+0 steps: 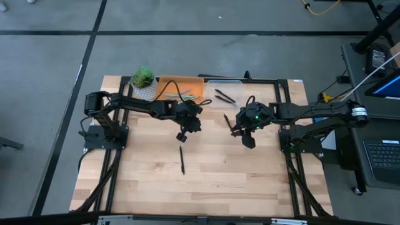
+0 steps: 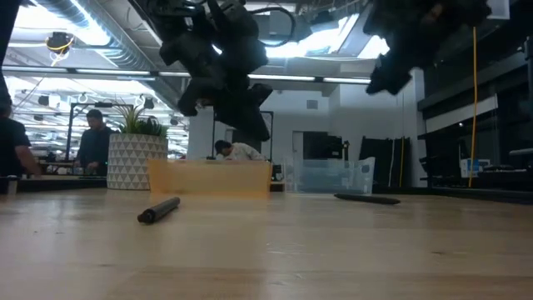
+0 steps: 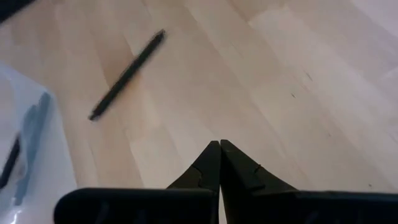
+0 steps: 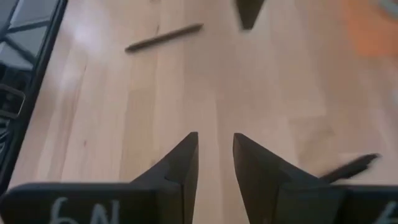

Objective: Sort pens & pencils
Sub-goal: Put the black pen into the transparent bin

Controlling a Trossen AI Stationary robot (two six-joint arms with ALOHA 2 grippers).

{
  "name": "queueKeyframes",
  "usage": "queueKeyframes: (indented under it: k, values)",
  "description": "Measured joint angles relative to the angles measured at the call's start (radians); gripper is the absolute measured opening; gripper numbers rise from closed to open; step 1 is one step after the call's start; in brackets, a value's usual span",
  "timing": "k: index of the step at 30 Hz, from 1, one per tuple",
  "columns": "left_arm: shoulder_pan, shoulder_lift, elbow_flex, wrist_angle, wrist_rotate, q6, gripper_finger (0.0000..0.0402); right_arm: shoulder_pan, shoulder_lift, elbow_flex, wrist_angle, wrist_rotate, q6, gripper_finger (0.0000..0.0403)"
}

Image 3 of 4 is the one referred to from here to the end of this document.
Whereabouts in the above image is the clear plastic bin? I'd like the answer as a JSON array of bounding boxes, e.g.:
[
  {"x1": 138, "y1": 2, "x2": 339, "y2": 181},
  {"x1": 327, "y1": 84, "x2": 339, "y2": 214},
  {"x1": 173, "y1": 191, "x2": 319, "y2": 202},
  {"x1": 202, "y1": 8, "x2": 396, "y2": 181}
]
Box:
[{"x1": 0, "y1": 60, "x2": 78, "y2": 224}]

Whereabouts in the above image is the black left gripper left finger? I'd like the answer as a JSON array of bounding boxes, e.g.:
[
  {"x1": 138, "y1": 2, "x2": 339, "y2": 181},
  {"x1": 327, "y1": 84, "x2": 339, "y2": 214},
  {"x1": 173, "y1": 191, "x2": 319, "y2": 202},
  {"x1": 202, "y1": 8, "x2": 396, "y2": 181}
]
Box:
[{"x1": 166, "y1": 140, "x2": 222, "y2": 224}]

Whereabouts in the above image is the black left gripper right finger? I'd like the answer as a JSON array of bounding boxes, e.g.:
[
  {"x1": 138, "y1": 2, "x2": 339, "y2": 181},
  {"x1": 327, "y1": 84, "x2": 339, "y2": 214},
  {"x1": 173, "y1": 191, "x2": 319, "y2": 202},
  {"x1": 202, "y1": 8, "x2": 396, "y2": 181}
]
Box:
[{"x1": 220, "y1": 139, "x2": 299, "y2": 224}]

